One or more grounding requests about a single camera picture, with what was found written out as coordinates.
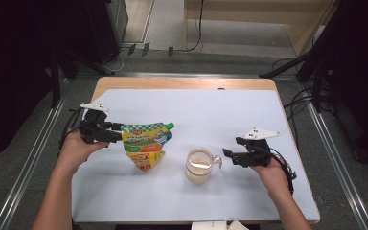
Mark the black angled metal stand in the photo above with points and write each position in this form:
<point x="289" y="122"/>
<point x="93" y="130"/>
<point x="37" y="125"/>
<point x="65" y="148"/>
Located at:
<point x="56" y="76"/>

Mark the yellow spouted food pouch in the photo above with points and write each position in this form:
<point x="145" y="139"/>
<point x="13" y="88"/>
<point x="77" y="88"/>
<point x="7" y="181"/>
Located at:
<point x="143" y="143"/>

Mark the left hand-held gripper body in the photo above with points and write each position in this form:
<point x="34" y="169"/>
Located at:
<point x="94" y="131"/>

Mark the person's left hand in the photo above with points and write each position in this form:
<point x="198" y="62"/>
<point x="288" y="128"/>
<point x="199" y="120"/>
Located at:
<point x="73" y="153"/>

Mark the small dark knob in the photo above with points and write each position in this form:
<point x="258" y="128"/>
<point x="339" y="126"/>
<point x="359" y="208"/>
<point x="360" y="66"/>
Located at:
<point x="221" y="88"/>

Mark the black metal tripod stand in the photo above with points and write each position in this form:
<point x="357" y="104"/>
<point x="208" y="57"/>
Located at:
<point x="316" y="51"/>

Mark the white table mat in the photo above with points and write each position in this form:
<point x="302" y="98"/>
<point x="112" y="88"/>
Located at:
<point x="204" y="108"/>

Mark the white paper sheet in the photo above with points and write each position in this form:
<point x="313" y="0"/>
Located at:
<point x="207" y="226"/>

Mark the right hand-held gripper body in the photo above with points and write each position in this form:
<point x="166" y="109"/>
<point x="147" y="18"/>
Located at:
<point x="257" y="155"/>

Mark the aluminium floor rail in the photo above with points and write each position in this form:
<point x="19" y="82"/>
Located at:
<point x="335" y="153"/>
<point x="28" y="166"/>

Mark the person's right hand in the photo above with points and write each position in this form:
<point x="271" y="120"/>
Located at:
<point x="274" y="177"/>

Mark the white folded paper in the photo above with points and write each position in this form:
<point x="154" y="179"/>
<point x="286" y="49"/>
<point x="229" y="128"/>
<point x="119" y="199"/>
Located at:
<point x="236" y="225"/>

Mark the black floor bracket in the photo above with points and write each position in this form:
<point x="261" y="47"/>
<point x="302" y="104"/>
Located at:
<point x="131" y="49"/>
<point x="171" y="51"/>
<point x="146" y="49"/>

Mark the light wooden shelf unit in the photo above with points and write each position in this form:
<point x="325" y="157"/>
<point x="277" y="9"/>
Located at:
<point x="252" y="19"/>

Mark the black cabinet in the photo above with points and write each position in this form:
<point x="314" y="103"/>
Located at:
<point x="108" y="28"/>

